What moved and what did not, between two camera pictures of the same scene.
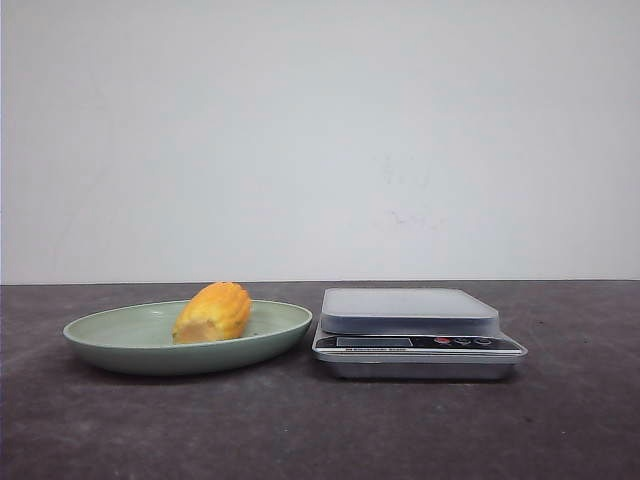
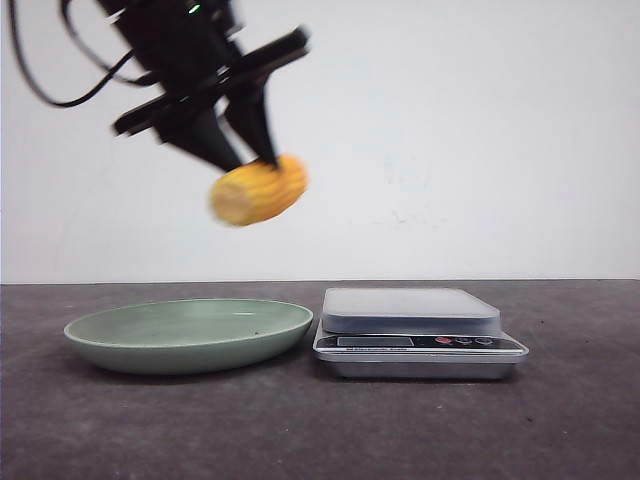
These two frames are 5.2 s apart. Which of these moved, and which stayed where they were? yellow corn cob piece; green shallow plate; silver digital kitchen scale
Moved: yellow corn cob piece
Stayed: silver digital kitchen scale; green shallow plate
